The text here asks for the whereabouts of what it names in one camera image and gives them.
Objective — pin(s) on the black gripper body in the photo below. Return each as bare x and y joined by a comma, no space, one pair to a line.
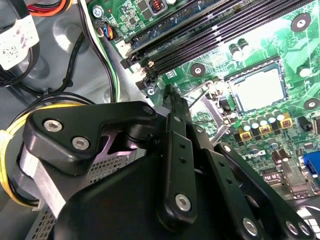
112,205

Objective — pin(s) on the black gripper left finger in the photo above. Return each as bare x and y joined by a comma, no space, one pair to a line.
75,120

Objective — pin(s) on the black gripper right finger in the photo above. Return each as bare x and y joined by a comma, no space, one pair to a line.
250,195

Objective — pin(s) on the silver green CPU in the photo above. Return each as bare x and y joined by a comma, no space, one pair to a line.
260,91

